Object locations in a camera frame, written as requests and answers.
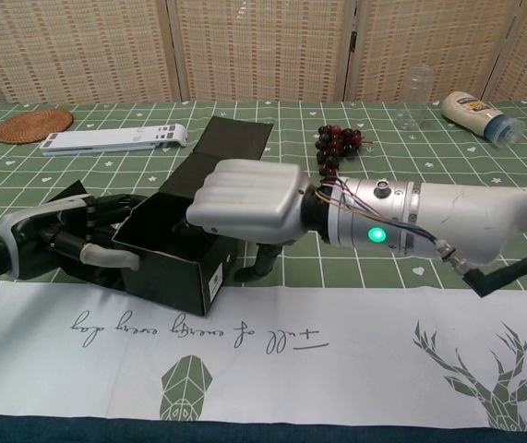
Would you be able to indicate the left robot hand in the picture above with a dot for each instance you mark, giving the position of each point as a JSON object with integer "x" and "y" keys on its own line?
{"x": 32, "y": 221}

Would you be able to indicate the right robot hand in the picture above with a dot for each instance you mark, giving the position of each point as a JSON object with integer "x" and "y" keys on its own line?
{"x": 254, "y": 198}

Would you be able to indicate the black paper box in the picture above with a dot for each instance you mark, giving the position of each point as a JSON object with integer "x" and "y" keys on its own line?
{"x": 166, "y": 281}

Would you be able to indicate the white folding stand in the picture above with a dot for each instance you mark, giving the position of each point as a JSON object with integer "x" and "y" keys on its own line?
{"x": 106, "y": 138}

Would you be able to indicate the bamboo folding screen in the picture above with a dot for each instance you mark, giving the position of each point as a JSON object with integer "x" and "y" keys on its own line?
{"x": 263, "y": 51}

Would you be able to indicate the round woven rattan coaster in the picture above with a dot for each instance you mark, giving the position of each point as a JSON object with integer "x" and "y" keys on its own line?
{"x": 32, "y": 127}

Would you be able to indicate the dark red grape bunch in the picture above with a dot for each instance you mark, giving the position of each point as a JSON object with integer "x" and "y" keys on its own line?
{"x": 337, "y": 143}

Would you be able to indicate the green checked tablecloth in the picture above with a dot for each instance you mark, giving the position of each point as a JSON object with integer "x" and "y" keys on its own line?
{"x": 383, "y": 323}

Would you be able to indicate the clear plastic jar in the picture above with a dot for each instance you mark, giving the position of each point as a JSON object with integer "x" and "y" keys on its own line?
{"x": 417, "y": 97}

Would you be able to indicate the mayonnaise squeeze bottle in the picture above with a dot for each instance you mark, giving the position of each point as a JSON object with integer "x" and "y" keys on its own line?
{"x": 470, "y": 115}

